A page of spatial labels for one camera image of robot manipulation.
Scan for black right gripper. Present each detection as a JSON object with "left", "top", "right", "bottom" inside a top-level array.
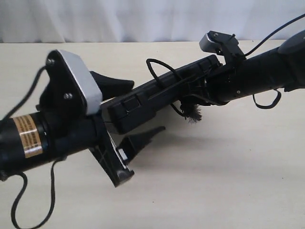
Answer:
[{"left": 185, "top": 32, "right": 245, "bottom": 106}]

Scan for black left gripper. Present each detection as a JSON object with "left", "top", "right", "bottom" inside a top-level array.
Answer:
[{"left": 35, "top": 51, "right": 166, "bottom": 188}]

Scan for black plastic case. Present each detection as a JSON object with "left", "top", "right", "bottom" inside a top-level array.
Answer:
[{"left": 102, "top": 56, "right": 215, "bottom": 135}]

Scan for black cord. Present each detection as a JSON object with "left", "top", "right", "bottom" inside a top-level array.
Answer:
[{"left": 145, "top": 58, "right": 203, "bottom": 125}]

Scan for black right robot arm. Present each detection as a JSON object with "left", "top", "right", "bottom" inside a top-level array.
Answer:
[{"left": 184, "top": 31, "right": 305, "bottom": 106}]

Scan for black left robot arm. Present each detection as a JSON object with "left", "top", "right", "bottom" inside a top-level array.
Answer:
[{"left": 0, "top": 50, "right": 164, "bottom": 187}]

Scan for white curtain backdrop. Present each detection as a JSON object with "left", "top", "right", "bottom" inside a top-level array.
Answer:
[{"left": 0, "top": 0, "right": 305, "bottom": 43}]

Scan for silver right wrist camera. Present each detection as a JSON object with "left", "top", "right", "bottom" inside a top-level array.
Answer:
[{"left": 199, "top": 31, "right": 221, "bottom": 53}]

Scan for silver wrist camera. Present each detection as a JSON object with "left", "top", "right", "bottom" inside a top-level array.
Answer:
[
  {"left": 46, "top": 49, "right": 103, "bottom": 119},
  {"left": 199, "top": 31, "right": 221, "bottom": 53}
]

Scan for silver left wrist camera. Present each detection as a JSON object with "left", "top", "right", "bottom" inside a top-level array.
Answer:
[{"left": 46, "top": 49, "right": 103, "bottom": 119}]

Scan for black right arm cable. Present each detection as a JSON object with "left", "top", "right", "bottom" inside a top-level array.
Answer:
[{"left": 243, "top": 14, "right": 305, "bottom": 109}]

